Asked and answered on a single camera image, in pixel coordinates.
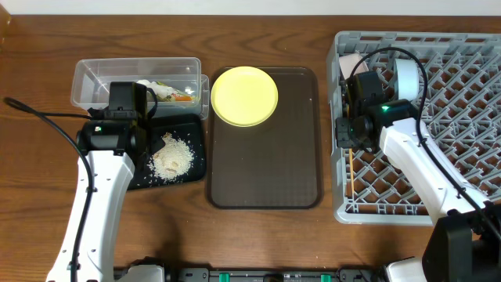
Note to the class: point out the black plastic bin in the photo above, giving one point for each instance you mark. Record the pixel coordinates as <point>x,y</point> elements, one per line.
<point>188,128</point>

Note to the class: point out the snack wrapper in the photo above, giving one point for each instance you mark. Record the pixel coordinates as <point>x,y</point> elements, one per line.
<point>165,93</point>

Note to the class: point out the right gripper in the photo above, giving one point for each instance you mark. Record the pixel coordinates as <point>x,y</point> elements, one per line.
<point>343,127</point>

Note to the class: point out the dark brown serving tray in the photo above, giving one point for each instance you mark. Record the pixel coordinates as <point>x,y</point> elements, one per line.
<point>276,164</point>

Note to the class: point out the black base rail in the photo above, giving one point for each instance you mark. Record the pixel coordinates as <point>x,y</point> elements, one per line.
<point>157,273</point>

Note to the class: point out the pink bowl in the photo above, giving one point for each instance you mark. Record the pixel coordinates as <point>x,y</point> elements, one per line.
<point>347,64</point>

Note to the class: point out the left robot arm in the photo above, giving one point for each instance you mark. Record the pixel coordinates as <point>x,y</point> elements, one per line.
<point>113,144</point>

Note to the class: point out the light blue bowl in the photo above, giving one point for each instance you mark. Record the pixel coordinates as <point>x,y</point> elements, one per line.
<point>406,85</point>

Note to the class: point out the wooden chopstick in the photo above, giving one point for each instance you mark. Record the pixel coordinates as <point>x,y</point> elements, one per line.
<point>352,174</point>

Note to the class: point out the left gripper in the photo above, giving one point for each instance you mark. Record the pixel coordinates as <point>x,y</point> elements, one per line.
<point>157,145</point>

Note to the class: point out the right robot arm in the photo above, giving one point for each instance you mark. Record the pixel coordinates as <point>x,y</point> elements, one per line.
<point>465,242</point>

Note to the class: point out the rice food waste pile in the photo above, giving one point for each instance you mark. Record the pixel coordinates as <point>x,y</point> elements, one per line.
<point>173,161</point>

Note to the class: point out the yellow plate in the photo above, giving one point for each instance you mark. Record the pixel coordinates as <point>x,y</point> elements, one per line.
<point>244,96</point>

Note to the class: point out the clear plastic bin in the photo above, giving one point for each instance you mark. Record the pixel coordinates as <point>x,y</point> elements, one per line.
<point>92,79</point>

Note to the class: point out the grey dishwasher rack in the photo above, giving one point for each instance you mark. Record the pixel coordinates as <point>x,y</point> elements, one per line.
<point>461,101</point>

